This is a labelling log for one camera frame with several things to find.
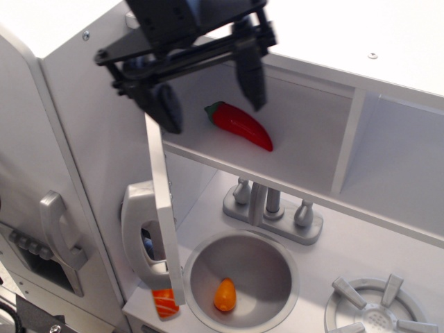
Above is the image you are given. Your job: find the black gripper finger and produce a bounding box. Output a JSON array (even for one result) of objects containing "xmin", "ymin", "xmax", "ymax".
[
  {"xmin": 234, "ymin": 46, "xmax": 267, "ymax": 112},
  {"xmin": 133, "ymin": 83, "xmax": 183, "ymax": 134}
]

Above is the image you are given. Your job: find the grey stove burner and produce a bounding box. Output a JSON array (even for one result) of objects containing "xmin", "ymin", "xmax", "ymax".
[{"xmin": 324, "ymin": 274, "xmax": 439, "ymax": 332}]

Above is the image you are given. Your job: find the white toy kitchen cabinet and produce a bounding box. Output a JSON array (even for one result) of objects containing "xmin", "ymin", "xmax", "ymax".
[{"xmin": 1, "ymin": 1, "xmax": 443, "ymax": 332}]

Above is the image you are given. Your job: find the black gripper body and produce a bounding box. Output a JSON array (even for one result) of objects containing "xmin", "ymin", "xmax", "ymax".
[{"xmin": 94, "ymin": 1, "xmax": 276, "ymax": 94}]

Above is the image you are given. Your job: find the grey toy faucet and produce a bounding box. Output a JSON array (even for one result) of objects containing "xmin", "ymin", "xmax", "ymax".
[{"xmin": 223, "ymin": 178, "xmax": 323, "ymax": 246}]

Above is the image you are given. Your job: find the salmon sushi toy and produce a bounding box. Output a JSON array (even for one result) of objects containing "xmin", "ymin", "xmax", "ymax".
[{"xmin": 151, "ymin": 289, "xmax": 180, "ymax": 319}]

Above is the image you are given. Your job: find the orange toy carrot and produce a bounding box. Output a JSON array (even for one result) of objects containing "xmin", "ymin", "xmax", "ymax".
[{"xmin": 213, "ymin": 277, "xmax": 237, "ymax": 312}]

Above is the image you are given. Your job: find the white microwave door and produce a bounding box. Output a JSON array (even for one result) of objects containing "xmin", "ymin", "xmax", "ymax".
[{"xmin": 144, "ymin": 114, "xmax": 186, "ymax": 306}]

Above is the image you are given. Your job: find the red toy chili pepper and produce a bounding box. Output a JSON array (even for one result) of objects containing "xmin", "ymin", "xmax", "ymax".
[{"xmin": 204, "ymin": 101, "xmax": 273, "ymax": 152}]

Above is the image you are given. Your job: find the grey ice dispenser panel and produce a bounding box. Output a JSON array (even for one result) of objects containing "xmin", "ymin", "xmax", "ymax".
[{"xmin": 1, "ymin": 223, "xmax": 84, "ymax": 298}]

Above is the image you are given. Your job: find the black cable lower left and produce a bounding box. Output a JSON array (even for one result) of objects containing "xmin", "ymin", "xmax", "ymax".
[{"xmin": 0, "ymin": 301, "xmax": 27, "ymax": 333}]

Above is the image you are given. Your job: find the round grey sink bowl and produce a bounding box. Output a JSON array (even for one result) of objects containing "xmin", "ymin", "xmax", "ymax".
[{"xmin": 183, "ymin": 230, "xmax": 299, "ymax": 332}]

